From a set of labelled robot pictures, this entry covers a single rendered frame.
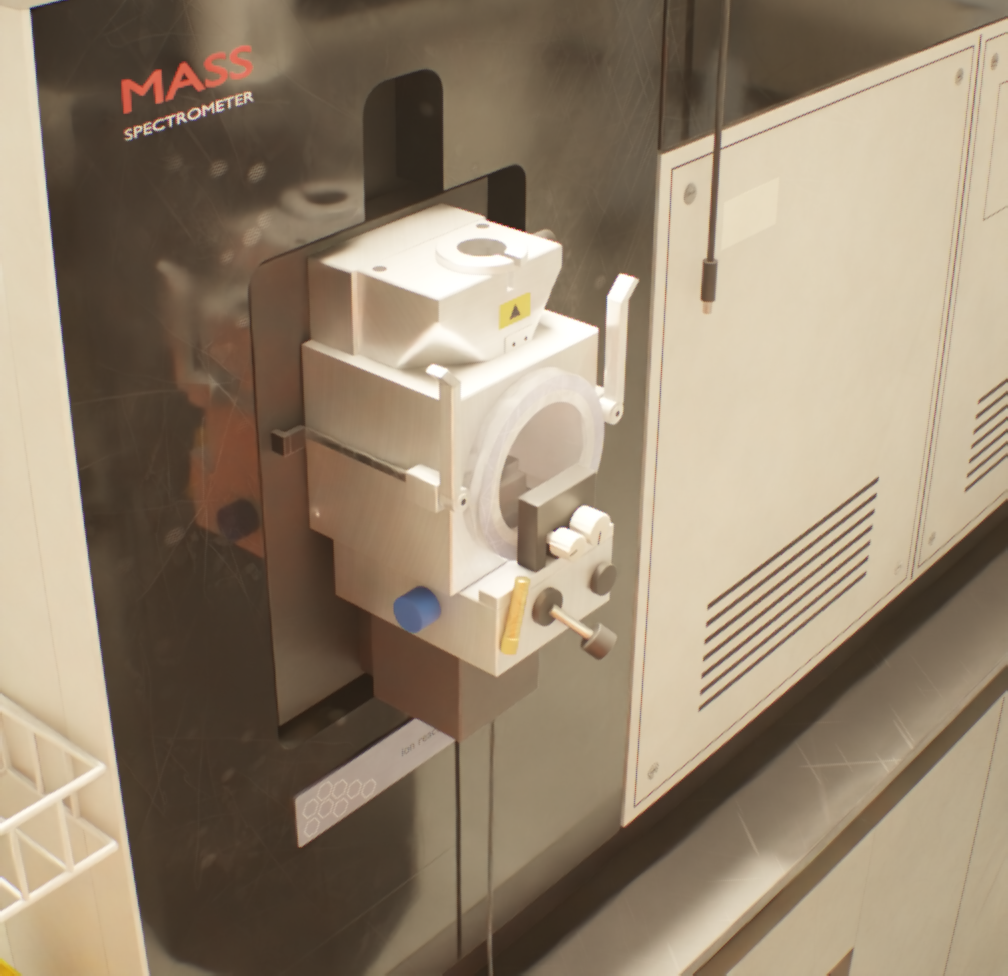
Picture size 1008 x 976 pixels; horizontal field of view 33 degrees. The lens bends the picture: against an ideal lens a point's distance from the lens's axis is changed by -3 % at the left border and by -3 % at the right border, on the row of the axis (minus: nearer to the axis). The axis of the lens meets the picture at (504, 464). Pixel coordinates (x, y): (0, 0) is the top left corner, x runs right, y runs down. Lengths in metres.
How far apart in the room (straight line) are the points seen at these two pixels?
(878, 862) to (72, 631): 0.86
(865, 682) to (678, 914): 0.33
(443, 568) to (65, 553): 0.17
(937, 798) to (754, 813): 0.26
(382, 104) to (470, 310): 0.12
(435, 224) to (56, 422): 0.21
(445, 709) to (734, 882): 0.45
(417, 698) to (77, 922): 0.21
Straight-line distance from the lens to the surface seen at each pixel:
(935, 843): 1.58
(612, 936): 1.21
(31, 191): 0.66
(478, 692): 0.85
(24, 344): 0.70
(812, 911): 1.37
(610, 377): 0.81
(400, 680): 0.87
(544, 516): 0.77
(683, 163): 0.97
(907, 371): 1.32
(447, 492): 0.74
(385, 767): 0.93
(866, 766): 1.38
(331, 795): 0.91
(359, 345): 0.77
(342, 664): 0.89
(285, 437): 0.78
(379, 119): 0.82
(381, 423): 0.76
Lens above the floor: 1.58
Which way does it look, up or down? 29 degrees down
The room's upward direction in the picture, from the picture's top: 1 degrees clockwise
